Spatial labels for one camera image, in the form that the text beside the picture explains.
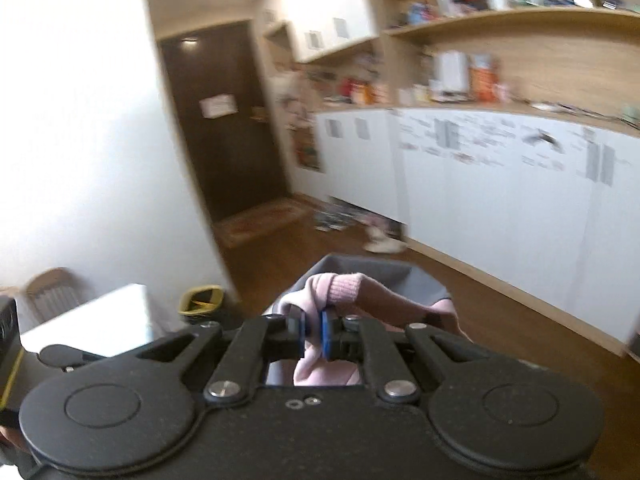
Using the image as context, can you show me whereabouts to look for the pink grey cream sweatshirt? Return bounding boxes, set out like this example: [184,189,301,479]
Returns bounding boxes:
[266,254,464,387]

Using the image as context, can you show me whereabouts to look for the white upper wall cabinet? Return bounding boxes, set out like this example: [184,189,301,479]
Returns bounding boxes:
[257,0,378,63]

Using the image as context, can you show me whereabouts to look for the white lower cabinet row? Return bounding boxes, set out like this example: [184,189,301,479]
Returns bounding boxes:
[295,107,639,354]

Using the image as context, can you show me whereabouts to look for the dark brown wooden door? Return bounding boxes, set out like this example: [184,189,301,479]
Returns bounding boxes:
[158,21,288,222]

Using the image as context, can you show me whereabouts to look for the brown wooden chair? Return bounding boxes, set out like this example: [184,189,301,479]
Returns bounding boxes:
[23,268,89,323]

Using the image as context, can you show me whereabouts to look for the patterned door mat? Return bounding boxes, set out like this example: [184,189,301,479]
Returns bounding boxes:
[215,198,311,248]

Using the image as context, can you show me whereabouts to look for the wooden wall shelf unit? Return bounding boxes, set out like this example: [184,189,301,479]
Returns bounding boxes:
[370,0,639,115]

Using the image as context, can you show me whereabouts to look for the white paper on door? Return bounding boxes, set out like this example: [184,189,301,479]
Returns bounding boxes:
[200,94,238,119]

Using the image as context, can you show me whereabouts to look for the yellow black bin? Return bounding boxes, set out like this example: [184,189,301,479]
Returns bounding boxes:
[178,285,226,324]

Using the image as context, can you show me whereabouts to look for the white shoe on floor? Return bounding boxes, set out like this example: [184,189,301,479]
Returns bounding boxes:
[363,226,406,255]

